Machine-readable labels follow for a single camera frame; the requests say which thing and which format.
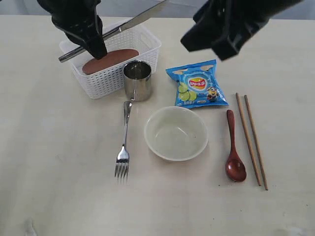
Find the silver knife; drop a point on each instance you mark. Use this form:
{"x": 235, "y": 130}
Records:
{"x": 142, "y": 17}

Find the light wooden chopstick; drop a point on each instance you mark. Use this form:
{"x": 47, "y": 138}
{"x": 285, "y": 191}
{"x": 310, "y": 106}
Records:
{"x": 249, "y": 143}

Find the white plastic woven basket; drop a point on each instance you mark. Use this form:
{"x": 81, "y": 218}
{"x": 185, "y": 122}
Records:
{"x": 109, "y": 80}

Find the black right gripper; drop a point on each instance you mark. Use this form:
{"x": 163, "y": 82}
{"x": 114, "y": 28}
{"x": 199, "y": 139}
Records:
{"x": 213, "y": 19}

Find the stainless steel fork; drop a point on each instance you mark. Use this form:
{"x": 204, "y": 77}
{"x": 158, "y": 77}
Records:
{"x": 123, "y": 157}

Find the speckled ceramic floral bowl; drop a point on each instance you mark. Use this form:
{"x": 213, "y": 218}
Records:
{"x": 176, "y": 134}

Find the brown wooden chopstick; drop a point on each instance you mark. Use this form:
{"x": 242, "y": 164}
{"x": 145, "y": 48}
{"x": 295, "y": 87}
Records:
{"x": 256, "y": 142}

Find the stainless steel cup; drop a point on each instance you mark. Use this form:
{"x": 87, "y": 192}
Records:
{"x": 137, "y": 80}

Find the dark wooden spoon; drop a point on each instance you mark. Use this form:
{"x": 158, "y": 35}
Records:
{"x": 234, "y": 167}

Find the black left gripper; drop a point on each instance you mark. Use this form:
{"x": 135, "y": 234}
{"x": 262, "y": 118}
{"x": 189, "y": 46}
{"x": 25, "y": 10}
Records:
{"x": 80, "y": 22}

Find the dark plate in basket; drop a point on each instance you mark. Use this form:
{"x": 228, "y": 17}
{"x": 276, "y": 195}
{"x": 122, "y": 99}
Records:
{"x": 111, "y": 59}

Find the blue Lays chip bag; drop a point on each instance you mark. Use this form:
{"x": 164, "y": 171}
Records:
{"x": 197, "y": 85}

